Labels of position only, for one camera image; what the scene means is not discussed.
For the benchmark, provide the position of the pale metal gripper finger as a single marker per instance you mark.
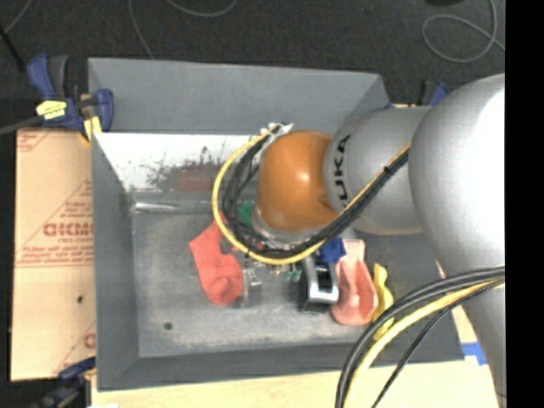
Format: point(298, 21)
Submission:
point(251, 283)

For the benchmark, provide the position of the dark green object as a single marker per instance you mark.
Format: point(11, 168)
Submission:
point(245, 213)

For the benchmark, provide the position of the red-orange cloth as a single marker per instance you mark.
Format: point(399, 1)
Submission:
point(217, 266)

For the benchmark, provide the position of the grey metal bin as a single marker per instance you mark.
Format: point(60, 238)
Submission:
point(178, 304)

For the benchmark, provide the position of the blue cloth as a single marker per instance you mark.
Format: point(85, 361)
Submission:
point(332, 251)

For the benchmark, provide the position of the brown cardboard board red print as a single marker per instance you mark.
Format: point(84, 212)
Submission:
point(51, 211)

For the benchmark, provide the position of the pink cloth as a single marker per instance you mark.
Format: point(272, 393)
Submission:
point(353, 296)

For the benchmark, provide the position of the yellow soft strip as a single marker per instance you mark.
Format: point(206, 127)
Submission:
point(383, 291)

